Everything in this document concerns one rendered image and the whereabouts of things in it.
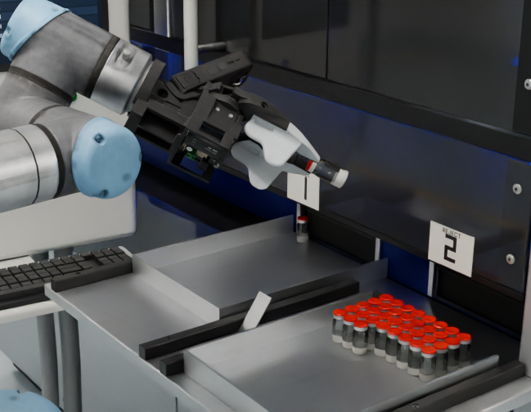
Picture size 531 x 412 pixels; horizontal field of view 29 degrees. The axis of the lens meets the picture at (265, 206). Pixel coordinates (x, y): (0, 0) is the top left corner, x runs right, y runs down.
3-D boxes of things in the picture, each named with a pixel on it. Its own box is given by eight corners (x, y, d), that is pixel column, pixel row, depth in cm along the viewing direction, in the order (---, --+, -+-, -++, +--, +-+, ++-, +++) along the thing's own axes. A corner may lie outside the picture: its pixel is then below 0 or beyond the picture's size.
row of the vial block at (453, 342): (374, 324, 155) (375, 296, 154) (461, 370, 142) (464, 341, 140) (363, 327, 154) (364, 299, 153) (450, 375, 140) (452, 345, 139)
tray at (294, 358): (370, 311, 160) (371, 290, 159) (497, 378, 140) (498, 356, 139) (183, 372, 141) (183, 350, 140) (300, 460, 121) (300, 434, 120)
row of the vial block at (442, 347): (363, 327, 154) (364, 299, 152) (450, 375, 140) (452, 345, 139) (352, 331, 153) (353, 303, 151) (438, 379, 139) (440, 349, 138)
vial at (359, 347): (360, 347, 148) (361, 318, 147) (370, 352, 146) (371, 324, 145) (348, 351, 147) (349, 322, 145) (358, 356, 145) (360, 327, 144)
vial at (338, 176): (351, 167, 117) (317, 150, 116) (346, 181, 115) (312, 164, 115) (343, 178, 118) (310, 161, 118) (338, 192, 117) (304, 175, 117)
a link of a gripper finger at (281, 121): (277, 148, 115) (207, 116, 115) (281, 137, 116) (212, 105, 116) (290, 123, 111) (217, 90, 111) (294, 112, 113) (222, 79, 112)
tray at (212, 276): (291, 231, 192) (292, 214, 191) (387, 277, 172) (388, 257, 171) (132, 273, 173) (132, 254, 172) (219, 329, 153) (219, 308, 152)
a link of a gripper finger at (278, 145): (307, 192, 113) (230, 158, 112) (321, 154, 116) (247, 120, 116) (316, 176, 110) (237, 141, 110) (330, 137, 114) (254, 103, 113)
